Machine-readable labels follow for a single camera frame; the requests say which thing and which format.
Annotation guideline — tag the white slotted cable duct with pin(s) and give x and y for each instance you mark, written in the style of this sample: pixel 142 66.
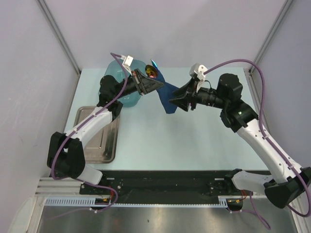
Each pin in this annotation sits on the white slotted cable duct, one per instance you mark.
pixel 70 201

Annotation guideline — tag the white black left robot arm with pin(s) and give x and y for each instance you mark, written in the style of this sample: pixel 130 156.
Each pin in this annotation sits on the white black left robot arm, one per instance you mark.
pixel 66 151

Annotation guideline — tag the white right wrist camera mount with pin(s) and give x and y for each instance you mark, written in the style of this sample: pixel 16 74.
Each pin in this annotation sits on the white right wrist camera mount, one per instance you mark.
pixel 197 72

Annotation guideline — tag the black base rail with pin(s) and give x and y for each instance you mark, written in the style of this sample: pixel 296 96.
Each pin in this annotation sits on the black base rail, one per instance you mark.
pixel 170 187

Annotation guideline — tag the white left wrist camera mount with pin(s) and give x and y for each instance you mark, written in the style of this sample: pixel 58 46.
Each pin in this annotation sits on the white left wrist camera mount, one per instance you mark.
pixel 126 63

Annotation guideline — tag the metal tray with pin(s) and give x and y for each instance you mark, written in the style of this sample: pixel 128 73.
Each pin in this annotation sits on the metal tray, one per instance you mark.
pixel 98 134

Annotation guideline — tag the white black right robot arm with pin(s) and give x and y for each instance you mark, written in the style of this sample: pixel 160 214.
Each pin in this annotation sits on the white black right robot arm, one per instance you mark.
pixel 287 178

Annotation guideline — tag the left aluminium frame post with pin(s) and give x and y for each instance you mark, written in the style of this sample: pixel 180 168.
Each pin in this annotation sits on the left aluminium frame post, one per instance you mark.
pixel 58 34

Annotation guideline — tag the iridescent spoon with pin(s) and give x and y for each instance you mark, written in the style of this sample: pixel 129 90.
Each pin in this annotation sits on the iridescent spoon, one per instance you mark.
pixel 151 71

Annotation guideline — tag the aluminium frame post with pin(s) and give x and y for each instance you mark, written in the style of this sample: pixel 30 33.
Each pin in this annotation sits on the aluminium frame post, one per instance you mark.
pixel 287 5
pixel 58 34

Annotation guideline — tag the teal plastic tub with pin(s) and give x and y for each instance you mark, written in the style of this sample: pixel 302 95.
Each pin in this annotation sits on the teal plastic tub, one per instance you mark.
pixel 115 70

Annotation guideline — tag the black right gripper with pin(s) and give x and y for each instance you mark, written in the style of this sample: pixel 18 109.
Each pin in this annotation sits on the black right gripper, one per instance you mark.
pixel 183 102

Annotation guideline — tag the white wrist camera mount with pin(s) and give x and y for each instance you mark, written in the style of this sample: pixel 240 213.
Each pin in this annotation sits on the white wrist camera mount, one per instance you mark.
pixel 126 63
pixel 197 72

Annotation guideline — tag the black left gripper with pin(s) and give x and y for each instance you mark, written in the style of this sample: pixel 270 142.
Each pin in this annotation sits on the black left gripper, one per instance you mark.
pixel 145 84

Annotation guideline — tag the iridescent fork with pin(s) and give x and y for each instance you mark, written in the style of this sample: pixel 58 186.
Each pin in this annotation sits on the iridescent fork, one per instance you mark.
pixel 154 64

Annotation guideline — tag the right aluminium frame post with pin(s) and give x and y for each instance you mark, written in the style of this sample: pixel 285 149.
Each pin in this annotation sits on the right aluminium frame post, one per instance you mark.
pixel 287 5

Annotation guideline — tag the blue paper napkin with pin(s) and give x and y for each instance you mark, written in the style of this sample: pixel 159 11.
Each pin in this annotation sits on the blue paper napkin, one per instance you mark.
pixel 165 93

